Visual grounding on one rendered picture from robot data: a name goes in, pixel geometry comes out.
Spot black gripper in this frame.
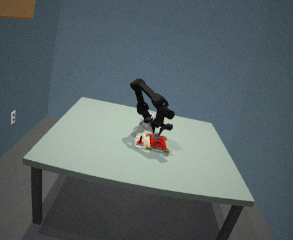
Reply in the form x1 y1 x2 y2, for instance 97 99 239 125
144 113 173 136

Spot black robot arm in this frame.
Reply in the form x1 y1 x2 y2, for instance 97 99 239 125
130 79 175 128

